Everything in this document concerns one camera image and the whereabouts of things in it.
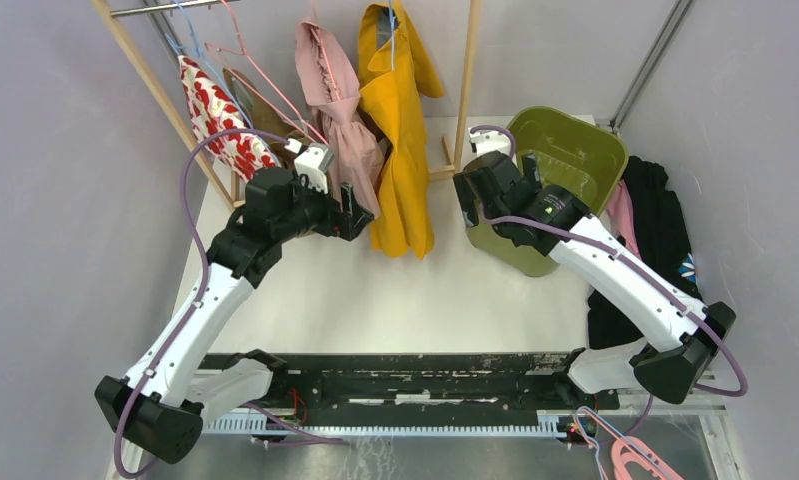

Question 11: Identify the pink garment beside basket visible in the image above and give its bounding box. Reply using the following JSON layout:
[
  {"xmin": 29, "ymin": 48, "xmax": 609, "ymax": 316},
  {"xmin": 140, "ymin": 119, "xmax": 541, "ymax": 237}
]
[{"xmin": 606, "ymin": 180, "xmax": 641, "ymax": 258}]

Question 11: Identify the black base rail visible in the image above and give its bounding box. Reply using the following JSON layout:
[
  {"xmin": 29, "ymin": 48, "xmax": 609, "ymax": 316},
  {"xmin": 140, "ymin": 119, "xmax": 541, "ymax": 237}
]
[{"xmin": 193, "ymin": 352, "xmax": 622, "ymax": 429}]

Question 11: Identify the black garment pile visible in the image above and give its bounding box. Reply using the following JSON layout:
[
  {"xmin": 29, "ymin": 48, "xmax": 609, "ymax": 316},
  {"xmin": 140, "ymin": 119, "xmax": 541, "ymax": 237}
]
[{"xmin": 587, "ymin": 156, "xmax": 701, "ymax": 349}]

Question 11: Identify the wooden clothes rack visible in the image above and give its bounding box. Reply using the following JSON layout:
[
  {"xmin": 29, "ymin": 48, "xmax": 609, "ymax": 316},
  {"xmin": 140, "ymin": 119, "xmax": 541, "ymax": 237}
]
[{"xmin": 90, "ymin": 1, "xmax": 483, "ymax": 217}]

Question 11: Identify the pink wire hanger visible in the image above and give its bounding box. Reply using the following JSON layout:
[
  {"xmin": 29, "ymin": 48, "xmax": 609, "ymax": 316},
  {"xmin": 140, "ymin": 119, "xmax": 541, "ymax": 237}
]
[{"xmin": 204, "ymin": 0, "xmax": 328, "ymax": 144}]

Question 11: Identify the olive green plastic basket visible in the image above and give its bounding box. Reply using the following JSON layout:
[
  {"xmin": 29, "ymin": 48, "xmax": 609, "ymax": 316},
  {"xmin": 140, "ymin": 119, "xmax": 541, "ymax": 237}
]
[{"xmin": 465, "ymin": 106, "xmax": 629, "ymax": 278}]

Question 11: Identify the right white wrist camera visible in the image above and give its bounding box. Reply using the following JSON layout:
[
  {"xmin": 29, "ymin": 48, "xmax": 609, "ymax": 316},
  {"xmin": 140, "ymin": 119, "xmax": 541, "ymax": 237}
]
[{"xmin": 469, "ymin": 129, "xmax": 514, "ymax": 158}]

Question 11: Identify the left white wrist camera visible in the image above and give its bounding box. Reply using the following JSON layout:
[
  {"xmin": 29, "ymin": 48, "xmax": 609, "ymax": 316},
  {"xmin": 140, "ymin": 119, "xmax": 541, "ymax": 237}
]
[{"xmin": 285, "ymin": 138, "xmax": 334, "ymax": 194}]

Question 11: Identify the pink pleated skirt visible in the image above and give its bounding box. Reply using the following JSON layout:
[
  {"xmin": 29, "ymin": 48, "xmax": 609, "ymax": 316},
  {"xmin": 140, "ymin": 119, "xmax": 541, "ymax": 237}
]
[{"xmin": 295, "ymin": 20, "xmax": 385, "ymax": 217}]

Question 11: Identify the pink hanger pile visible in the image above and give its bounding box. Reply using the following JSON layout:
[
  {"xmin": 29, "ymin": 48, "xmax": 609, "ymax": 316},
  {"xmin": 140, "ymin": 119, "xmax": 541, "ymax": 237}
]
[{"xmin": 572, "ymin": 406, "xmax": 683, "ymax": 480}]

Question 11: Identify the blue hanger far left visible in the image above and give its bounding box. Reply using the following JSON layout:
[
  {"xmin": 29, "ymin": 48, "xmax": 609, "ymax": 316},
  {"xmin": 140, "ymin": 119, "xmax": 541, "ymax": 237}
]
[{"xmin": 164, "ymin": 1, "xmax": 252, "ymax": 127}]

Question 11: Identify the yellow jacket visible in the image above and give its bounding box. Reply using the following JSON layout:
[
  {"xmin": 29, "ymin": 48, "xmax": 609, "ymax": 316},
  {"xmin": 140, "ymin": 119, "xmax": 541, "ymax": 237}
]
[{"xmin": 358, "ymin": 1, "xmax": 445, "ymax": 259}]

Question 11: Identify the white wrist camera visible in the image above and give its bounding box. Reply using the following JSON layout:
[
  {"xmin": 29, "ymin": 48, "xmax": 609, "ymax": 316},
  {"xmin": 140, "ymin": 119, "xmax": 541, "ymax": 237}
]
[
  {"xmin": 469, "ymin": 129, "xmax": 514, "ymax": 158},
  {"xmin": 285, "ymin": 138, "xmax": 334, "ymax": 194}
]

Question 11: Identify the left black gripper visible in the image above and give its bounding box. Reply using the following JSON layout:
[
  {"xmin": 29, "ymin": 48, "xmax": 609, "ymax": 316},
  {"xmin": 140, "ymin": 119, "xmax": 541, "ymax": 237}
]
[{"xmin": 274, "ymin": 170, "xmax": 374, "ymax": 243}]

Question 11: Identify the red white patterned garment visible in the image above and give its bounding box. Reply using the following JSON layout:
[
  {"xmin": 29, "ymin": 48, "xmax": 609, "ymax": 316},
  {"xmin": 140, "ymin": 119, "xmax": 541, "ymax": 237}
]
[{"xmin": 177, "ymin": 55, "xmax": 281, "ymax": 182}]

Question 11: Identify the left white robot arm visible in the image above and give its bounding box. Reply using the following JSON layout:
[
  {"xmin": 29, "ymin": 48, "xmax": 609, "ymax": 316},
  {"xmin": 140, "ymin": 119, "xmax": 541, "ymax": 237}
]
[{"xmin": 94, "ymin": 167, "xmax": 374, "ymax": 478}]

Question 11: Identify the tan brown garment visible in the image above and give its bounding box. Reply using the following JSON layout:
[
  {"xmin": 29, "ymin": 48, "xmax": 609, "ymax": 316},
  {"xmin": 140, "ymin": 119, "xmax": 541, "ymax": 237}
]
[{"xmin": 223, "ymin": 68, "xmax": 310, "ymax": 146}]

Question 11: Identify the blue wire hanger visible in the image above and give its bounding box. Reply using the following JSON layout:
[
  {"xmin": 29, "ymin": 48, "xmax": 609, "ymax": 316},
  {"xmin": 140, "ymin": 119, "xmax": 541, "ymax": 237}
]
[{"xmin": 383, "ymin": 0, "xmax": 398, "ymax": 71}]

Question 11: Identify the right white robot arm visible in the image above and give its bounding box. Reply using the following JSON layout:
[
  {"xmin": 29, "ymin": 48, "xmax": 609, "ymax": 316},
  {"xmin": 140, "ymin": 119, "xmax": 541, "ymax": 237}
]
[{"xmin": 453, "ymin": 150, "xmax": 738, "ymax": 408}]

